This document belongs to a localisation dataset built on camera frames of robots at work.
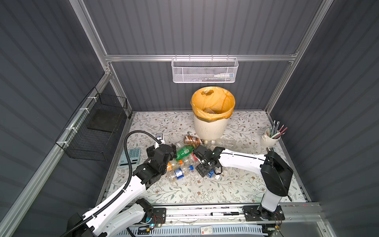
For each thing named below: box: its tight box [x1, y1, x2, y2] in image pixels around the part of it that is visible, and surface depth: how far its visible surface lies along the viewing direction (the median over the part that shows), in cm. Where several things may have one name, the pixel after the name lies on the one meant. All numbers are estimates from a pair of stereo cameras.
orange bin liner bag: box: [190, 85, 236, 123], surface depth 98 cm
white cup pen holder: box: [260, 127, 281, 149], surface depth 96 cm
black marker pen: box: [210, 211, 240, 216], surface depth 75 cm
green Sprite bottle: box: [175, 145, 195, 162], surface depth 93 cm
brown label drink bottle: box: [183, 135, 204, 146], surface depth 100 cm
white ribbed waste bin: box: [193, 115, 230, 141], surface depth 93 cm
